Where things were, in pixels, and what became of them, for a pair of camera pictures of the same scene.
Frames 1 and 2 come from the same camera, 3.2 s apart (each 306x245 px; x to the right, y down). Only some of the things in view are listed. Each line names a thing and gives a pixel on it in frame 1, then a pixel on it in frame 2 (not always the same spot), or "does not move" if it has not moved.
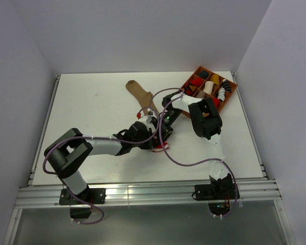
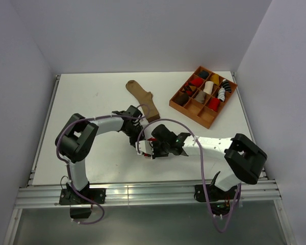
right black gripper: [167, 131] to [155, 153]
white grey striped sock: [221, 94] does not move
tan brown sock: [145, 98] does not move
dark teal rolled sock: [204, 74] does not move
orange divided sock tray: [204, 84] does not move
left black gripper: [147, 146] to [132, 141]
